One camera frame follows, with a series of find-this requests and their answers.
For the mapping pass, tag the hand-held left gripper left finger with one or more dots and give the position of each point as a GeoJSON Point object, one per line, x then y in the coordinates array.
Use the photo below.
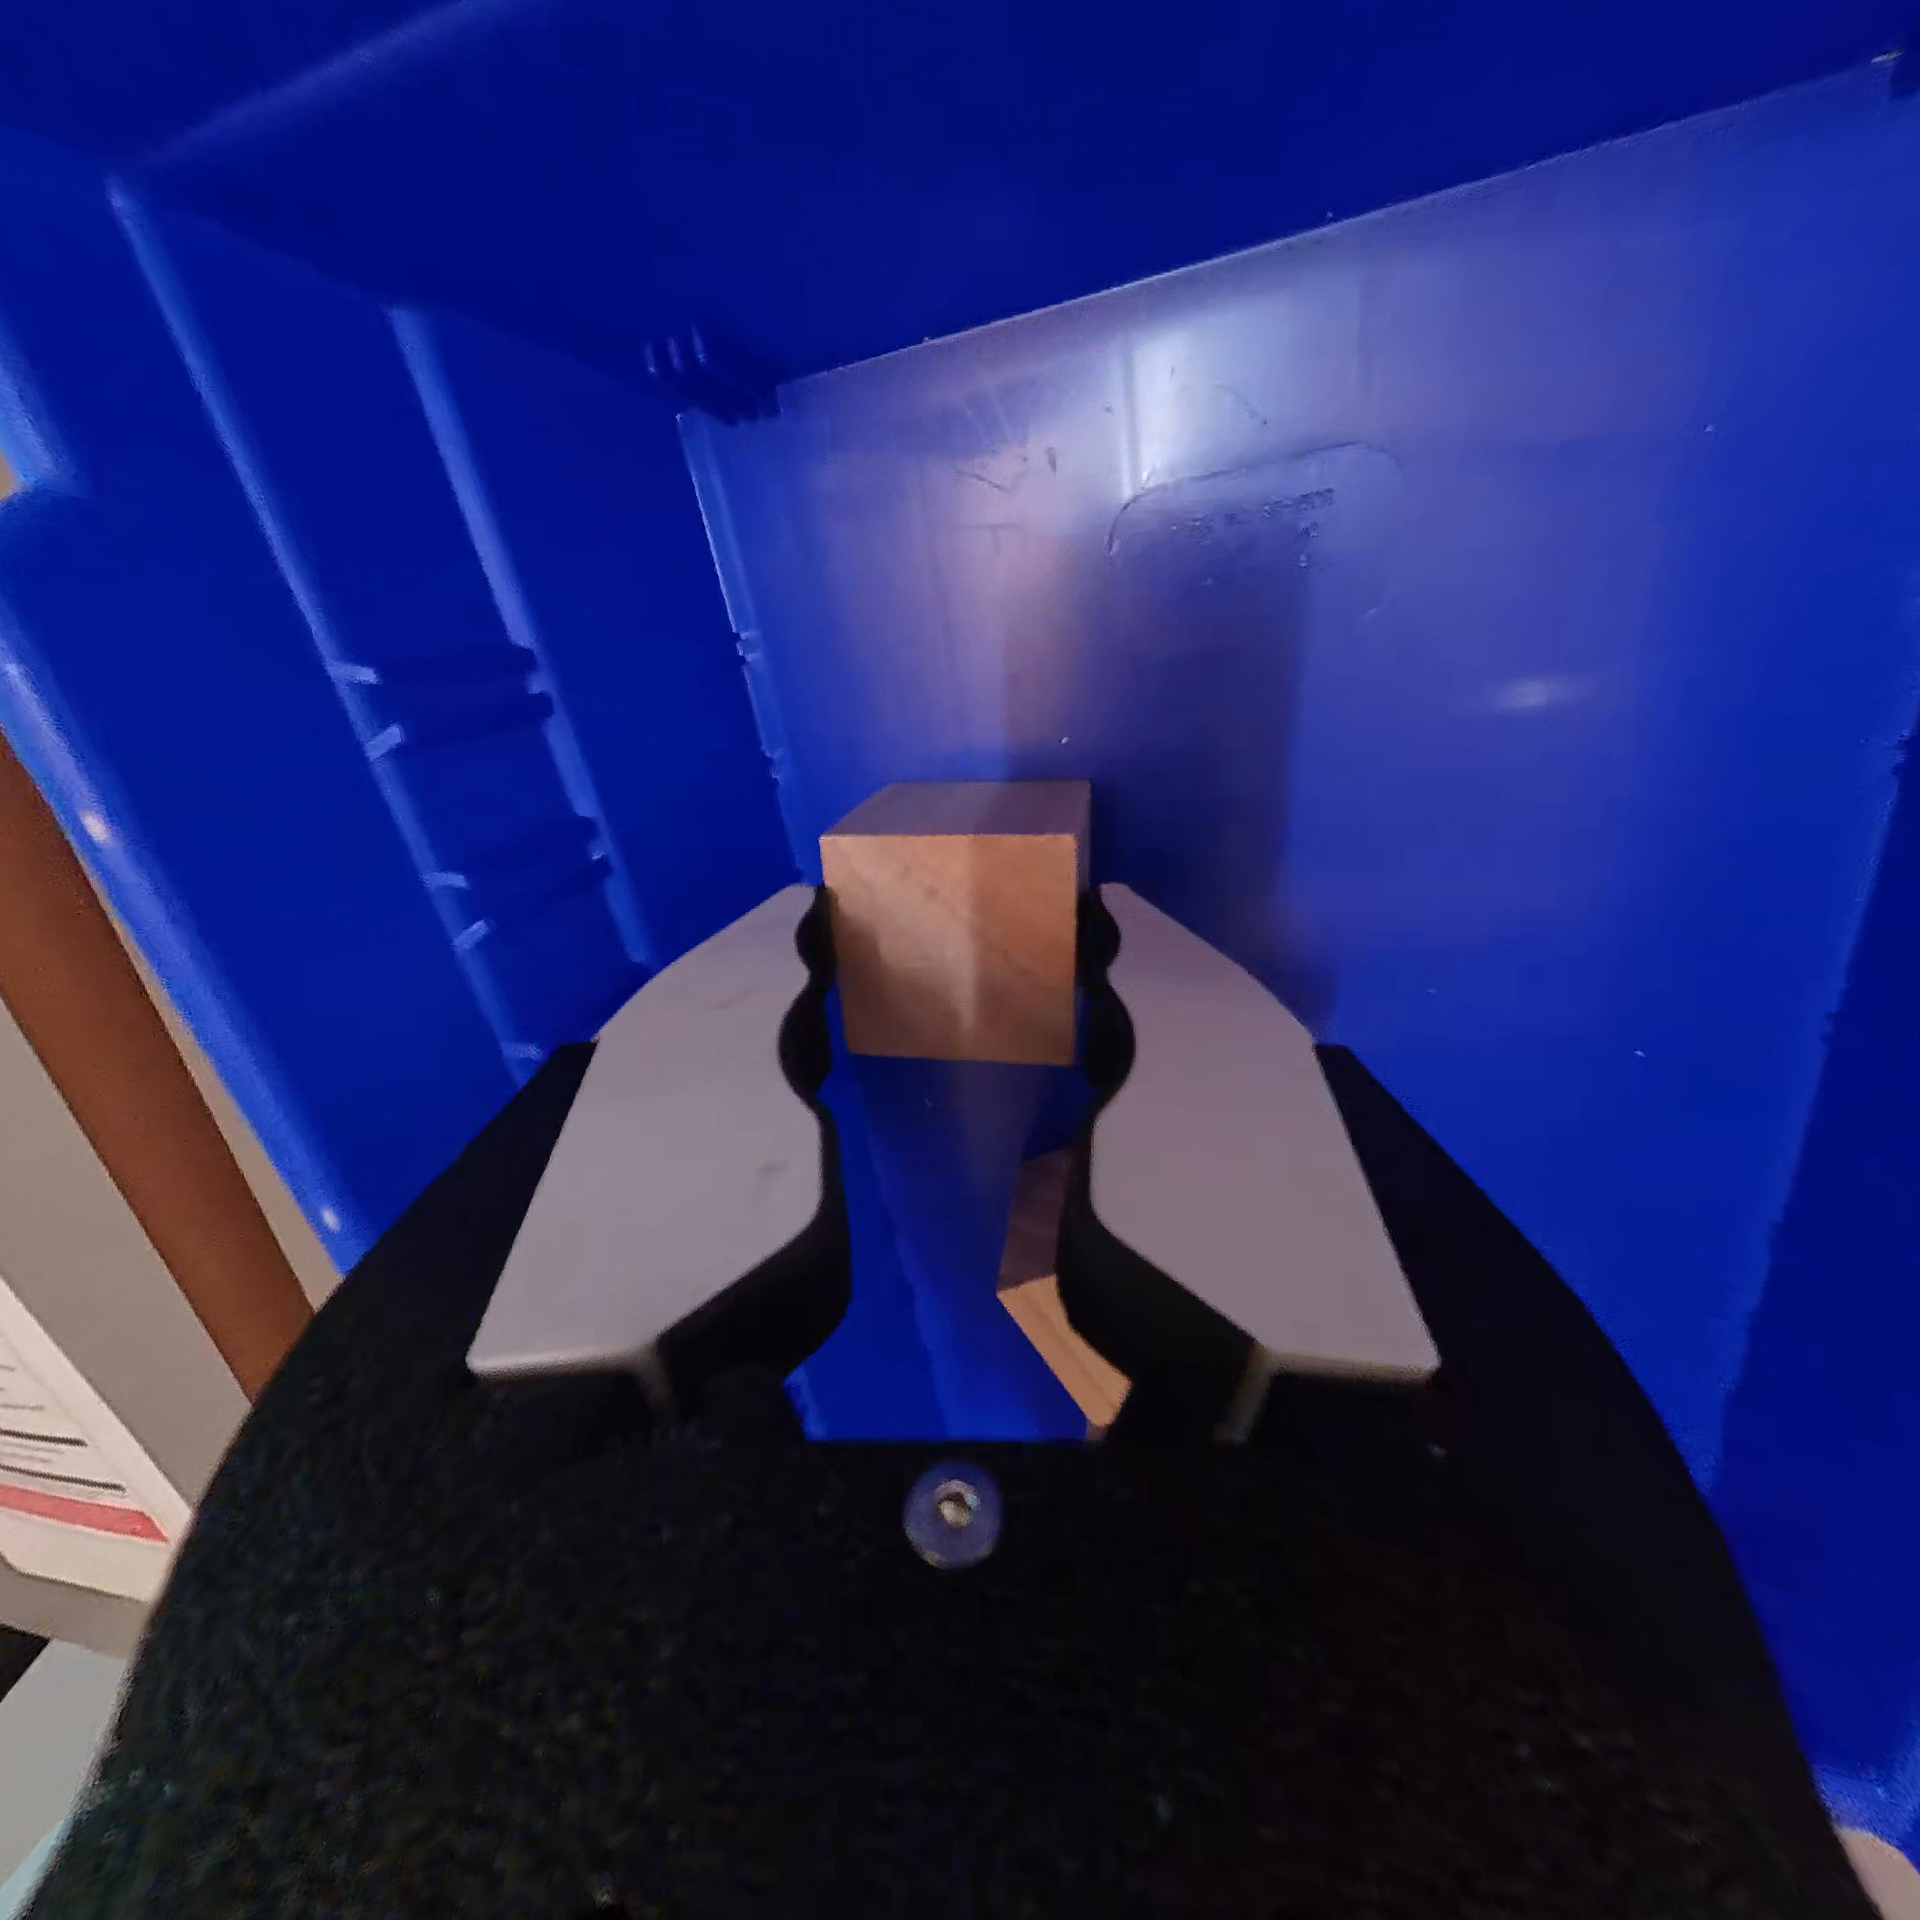
{"type": "Point", "coordinates": [661, 1200]}

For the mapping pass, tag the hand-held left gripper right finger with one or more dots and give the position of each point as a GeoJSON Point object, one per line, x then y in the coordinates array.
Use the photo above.
{"type": "Point", "coordinates": [1261, 1200]}

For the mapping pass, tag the blue-striped wooden cube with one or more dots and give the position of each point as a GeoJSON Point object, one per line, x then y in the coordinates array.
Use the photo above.
{"type": "Point", "coordinates": [952, 946]}
{"type": "Point", "coordinates": [1051, 1290]}

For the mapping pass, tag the blue plastic bin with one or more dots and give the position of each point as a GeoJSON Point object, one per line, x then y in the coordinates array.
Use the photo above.
{"type": "Point", "coordinates": [1427, 826]}

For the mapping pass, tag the laminated paper sheet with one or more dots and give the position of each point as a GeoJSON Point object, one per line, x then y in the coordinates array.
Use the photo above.
{"type": "Point", "coordinates": [60, 1439]}

